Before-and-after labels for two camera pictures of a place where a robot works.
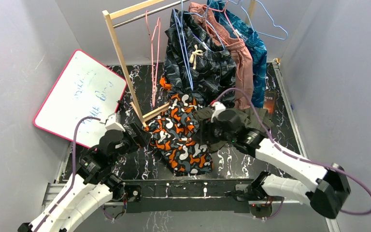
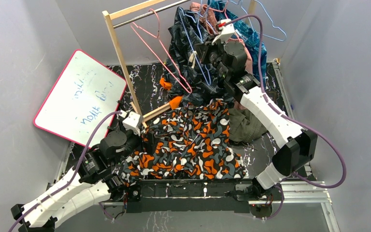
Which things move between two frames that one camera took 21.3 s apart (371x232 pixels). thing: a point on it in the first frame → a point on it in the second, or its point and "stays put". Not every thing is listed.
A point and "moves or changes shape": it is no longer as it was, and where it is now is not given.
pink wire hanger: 155,42 → 187,87
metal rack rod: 150,12 stays put
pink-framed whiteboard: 86,88 stays put
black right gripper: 205,125 → 204,50
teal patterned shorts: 238,30 stays put
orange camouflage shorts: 173,133 moves or changes shape
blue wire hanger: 180,23 → 195,57
